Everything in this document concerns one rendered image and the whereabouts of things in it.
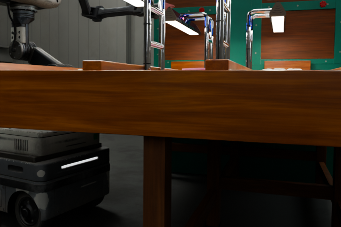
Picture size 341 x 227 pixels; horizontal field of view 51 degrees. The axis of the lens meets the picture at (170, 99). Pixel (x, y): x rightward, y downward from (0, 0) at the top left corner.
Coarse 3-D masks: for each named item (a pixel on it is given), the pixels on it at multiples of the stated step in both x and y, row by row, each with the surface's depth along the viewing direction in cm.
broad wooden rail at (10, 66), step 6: (0, 66) 107; (6, 66) 110; (12, 66) 113; (18, 66) 115; (24, 66) 118; (30, 66) 121; (36, 66) 124; (42, 66) 128; (48, 66) 131; (54, 66) 136
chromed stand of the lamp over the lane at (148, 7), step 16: (144, 0) 117; (160, 0) 130; (144, 16) 117; (160, 16) 131; (144, 32) 117; (160, 32) 131; (144, 48) 117; (160, 48) 129; (144, 64) 118; (160, 64) 132
